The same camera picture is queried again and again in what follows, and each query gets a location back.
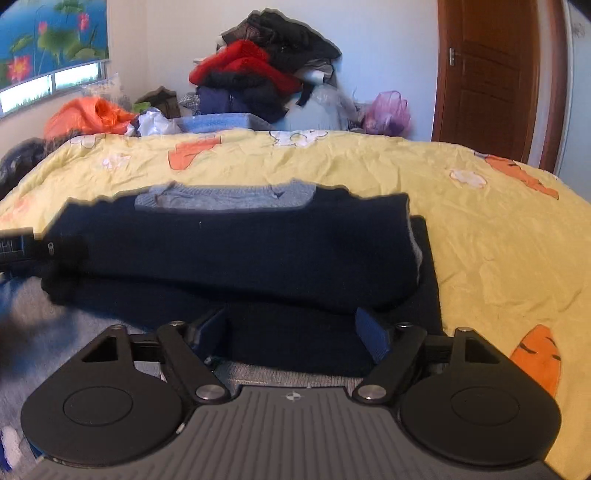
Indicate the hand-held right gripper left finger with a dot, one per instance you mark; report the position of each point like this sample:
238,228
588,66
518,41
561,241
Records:
210,333

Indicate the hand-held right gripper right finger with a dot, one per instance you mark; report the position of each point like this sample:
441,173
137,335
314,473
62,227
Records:
375,339

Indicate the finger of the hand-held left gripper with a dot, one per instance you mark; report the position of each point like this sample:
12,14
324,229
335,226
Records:
32,249

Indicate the navy and grey knit sweater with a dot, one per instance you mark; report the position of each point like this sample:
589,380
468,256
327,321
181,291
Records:
240,249

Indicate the dark patterned cloth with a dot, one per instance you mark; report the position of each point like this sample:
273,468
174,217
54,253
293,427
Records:
23,161

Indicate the orange cloth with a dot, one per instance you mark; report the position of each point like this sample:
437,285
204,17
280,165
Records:
83,117

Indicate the window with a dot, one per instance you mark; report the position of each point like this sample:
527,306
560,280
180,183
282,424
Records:
46,85

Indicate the yellow carrot print blanket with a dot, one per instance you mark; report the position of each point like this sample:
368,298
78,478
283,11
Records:
489,217

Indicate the white patterned pillow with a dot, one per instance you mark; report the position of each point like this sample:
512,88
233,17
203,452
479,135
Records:
104,90

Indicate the white crumpled cloth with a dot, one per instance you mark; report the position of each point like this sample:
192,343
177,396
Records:
154,123

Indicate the olive brown cloth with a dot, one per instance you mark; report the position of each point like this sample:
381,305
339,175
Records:
161,99

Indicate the folded light blue towel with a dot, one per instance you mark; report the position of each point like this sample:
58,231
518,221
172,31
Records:
217,122

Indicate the pink plastic bag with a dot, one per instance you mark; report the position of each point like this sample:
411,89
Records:
388,113

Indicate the clear plastic bag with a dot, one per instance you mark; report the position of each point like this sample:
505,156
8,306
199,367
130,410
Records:
318,108

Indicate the dark navy garment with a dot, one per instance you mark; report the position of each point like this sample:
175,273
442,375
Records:
240,94

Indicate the red fuzzy garment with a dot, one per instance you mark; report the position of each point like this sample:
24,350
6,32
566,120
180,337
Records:
240,60

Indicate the brown wooden door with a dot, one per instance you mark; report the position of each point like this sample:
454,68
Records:
489,74

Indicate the black clothing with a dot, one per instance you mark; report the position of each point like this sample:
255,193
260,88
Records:
286,39

